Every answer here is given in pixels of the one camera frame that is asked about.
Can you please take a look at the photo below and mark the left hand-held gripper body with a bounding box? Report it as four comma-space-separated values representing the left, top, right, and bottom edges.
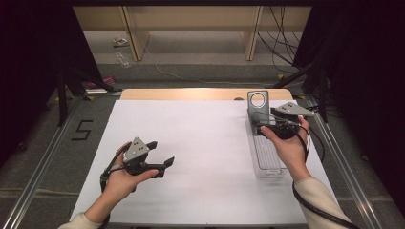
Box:
122, 136, 167, 179

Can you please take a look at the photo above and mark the clear plastic tray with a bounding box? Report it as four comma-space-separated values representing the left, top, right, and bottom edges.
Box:
245, 106, 289, 179

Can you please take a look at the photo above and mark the dark curtain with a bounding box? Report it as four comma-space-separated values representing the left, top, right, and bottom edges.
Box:
0, 0, 105, 168
291, 0, 405, 219

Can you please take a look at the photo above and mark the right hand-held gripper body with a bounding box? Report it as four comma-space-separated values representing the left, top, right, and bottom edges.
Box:
266, 101, 316, 141

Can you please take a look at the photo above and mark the clear plastic item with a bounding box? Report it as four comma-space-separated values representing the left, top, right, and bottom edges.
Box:
115, 52, 132, 69

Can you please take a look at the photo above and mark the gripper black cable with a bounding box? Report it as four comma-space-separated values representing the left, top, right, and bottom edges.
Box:
291, 122, 361, 229
99, 149, 128, 229

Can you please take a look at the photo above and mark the person's left hand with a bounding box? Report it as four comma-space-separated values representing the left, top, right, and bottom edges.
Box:
101, 141, 160, 208

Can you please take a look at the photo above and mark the small grey floor item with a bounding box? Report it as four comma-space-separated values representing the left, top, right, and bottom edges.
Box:
112, 36, 130, 49

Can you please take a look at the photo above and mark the light wooden bench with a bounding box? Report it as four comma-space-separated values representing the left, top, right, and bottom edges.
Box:
72, 5, 312, 62

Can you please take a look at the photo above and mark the aluminium rail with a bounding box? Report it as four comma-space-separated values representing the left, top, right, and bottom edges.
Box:
0, 94, 85, 229
304, 94, 385, 229

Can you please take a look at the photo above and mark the bundle of black cables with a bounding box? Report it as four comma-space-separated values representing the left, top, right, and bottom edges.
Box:
257, 5, 304, 74

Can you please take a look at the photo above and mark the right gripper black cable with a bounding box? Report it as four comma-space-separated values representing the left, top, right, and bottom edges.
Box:
291, 122, 361, 229

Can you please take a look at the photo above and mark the person's right hand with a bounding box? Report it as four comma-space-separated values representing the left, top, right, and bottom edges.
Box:
260, 115, 312, 183

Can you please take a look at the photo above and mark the white board sheet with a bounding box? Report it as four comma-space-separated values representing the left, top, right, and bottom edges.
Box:
69, 99, 348, 225

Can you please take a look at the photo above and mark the black stand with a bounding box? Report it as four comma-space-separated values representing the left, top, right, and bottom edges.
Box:
272, 61, 330, 124
56, 63, 123, 127

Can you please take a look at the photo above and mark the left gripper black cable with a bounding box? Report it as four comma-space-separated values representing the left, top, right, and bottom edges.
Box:
99, 149, 128, 229

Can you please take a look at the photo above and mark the pink item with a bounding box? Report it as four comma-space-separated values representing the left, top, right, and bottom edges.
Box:
87, 75, 116, 90

